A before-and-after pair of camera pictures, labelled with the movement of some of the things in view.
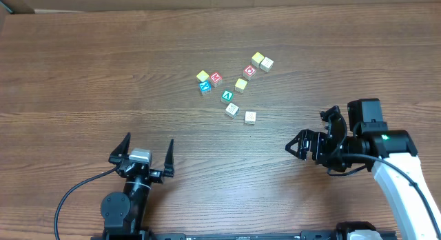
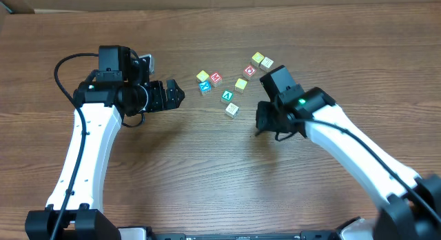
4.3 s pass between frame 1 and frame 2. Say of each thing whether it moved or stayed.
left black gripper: moved
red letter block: stayed
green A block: stayed
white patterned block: stayed
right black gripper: moved
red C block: stayed
